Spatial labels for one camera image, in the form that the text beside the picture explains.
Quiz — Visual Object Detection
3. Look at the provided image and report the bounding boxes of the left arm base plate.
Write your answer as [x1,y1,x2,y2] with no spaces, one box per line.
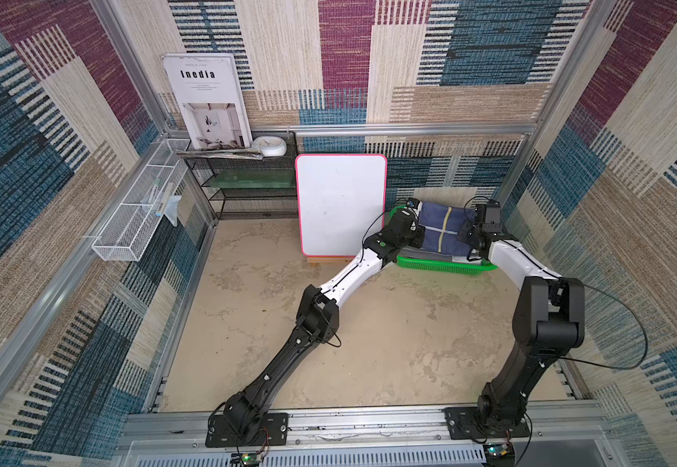
[204,413,289,449]

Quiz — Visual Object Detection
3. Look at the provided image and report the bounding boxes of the Inedia magazine poster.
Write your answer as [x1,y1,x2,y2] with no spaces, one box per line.
[163,53,253,151]

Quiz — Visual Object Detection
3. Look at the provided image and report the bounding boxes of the black wire shelf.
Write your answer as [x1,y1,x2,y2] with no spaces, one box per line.
[177,132,298,221]

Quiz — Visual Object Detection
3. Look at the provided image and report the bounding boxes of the wooden whiteboard stand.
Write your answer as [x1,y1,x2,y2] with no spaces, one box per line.
[305,256,352,265]

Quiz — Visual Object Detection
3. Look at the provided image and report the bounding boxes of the green plastic basket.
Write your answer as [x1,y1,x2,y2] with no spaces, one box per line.
[388,198,497,276]

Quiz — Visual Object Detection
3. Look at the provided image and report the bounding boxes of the navy blue pillowcase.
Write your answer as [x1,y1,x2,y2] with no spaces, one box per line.
[418,202,475,257]

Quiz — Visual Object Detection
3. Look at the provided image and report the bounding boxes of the grey striped pillowcase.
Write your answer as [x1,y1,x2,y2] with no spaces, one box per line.
[399,247,484,266]

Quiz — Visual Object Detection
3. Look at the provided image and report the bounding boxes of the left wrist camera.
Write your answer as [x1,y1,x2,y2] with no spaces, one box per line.
[406,198,421,211]

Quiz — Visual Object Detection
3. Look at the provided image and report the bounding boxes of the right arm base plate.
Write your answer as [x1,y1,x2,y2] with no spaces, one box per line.
[443,406,531,444]

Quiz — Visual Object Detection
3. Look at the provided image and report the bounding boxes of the white wire wall basket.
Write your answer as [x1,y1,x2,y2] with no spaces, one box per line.
[86,137,190,262]

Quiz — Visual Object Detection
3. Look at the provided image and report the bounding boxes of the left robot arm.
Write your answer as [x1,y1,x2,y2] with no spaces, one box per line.
[205,198,424,448]

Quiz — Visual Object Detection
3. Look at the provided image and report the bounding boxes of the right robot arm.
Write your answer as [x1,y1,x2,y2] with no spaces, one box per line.
[445,200,599,443]

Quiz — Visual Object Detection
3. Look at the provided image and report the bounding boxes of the pink framed whiteboard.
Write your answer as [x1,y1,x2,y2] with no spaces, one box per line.
[295,154,388,258]

